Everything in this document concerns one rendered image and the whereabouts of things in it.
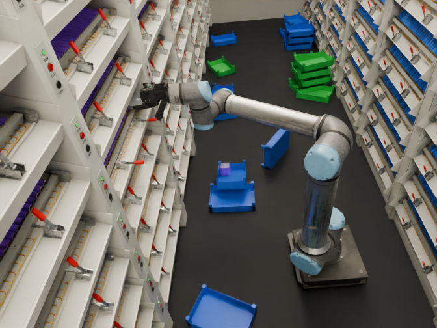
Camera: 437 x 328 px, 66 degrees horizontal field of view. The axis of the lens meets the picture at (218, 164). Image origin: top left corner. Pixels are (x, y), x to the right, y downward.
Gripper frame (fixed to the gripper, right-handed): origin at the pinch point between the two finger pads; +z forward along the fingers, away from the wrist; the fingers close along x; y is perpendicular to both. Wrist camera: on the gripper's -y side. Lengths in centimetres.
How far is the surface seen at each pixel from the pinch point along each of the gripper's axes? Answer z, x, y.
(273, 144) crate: -66, -65, -82
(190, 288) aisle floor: -12, 32, -100
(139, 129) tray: -6.5, 11.6, -5.9
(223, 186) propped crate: -30, -33, -89
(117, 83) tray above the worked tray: -3.8, 10.1, 15.1
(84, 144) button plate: -9, 56, 22
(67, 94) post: -10, 53, 35
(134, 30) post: -9.3, -11.7, 26.1
